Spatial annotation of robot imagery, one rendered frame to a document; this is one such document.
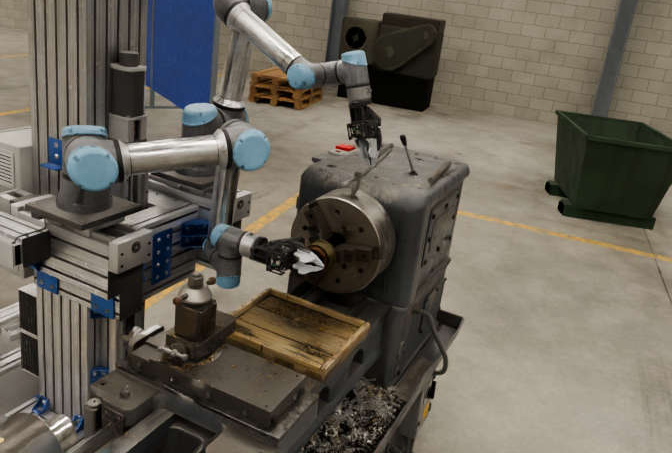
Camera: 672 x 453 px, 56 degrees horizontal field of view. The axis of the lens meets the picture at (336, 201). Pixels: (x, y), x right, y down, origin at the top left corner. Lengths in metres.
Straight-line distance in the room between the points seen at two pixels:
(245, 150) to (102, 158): 0.38
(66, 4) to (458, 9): 10.14
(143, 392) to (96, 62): 0.99
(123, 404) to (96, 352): 0.89
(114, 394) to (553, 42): 10.71
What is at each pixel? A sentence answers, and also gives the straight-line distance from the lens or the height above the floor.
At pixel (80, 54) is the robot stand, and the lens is 2.04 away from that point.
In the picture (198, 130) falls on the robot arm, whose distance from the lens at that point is 2.19.
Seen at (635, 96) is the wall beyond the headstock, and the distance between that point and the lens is 11.84.
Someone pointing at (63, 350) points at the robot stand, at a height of 0.51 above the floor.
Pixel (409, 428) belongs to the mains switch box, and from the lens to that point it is 2.67.
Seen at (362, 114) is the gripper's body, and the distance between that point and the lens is 1.97.
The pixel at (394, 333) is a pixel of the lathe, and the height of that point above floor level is 0.77.
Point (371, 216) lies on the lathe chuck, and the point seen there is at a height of 1.20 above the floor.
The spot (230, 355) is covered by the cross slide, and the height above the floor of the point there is 0.97.
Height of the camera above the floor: 1.84
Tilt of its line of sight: 19 degrees down
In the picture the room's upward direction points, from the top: 8 degrees clockwise
